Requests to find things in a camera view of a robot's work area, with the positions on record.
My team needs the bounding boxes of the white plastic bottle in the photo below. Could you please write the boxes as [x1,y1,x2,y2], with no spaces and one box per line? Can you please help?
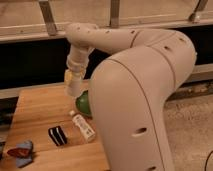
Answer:
[69,110,96,142]

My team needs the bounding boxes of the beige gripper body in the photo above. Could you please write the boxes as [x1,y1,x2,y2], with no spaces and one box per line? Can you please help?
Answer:
[66,46,90,79]

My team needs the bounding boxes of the blue and red cloth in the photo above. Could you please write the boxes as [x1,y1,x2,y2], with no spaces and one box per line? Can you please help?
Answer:
[7,140,33,168]

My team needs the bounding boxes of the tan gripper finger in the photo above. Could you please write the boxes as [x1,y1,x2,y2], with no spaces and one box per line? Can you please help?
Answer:
[64,69,72,85]

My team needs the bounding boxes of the green bowl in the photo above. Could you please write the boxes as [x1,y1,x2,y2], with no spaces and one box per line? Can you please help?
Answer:
[75,90,92,117]

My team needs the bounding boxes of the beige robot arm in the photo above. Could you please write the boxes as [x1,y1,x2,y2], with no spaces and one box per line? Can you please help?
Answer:
[66,23,196,171]

